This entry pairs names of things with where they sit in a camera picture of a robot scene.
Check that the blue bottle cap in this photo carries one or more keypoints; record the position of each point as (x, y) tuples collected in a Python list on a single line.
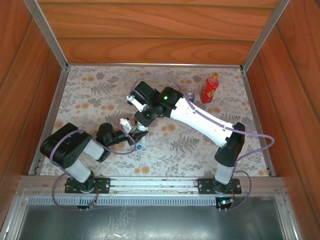
[(140, 147)]

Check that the small clear bottle blue label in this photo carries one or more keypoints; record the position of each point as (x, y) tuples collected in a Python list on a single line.
[(191, 96)]

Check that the red bottle with orange cap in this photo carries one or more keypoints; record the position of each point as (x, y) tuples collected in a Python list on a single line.
[(209, 90)]

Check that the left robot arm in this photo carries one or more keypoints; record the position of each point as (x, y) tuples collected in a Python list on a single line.
[(65, 150)]

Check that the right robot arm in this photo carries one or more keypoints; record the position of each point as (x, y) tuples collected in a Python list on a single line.
[(205, 120)]

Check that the floral tablecloth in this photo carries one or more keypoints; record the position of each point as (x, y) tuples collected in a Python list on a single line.
[(100, 85)]

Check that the grey metal sheet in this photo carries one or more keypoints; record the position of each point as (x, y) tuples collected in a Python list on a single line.
[(150, 222)]

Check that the small circuit board green light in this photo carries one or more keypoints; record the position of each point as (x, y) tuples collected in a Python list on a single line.
[(225, 202)]

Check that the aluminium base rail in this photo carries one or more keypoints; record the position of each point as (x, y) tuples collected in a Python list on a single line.
[(155, 183)]

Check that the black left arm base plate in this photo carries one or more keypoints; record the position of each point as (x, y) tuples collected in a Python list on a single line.
[(72, 186)]

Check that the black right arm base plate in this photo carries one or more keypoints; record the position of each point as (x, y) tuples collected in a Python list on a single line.
[(205, 186)]

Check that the aluminium corner post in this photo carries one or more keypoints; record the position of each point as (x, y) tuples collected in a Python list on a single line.
[(47, 35), (265, 35)]

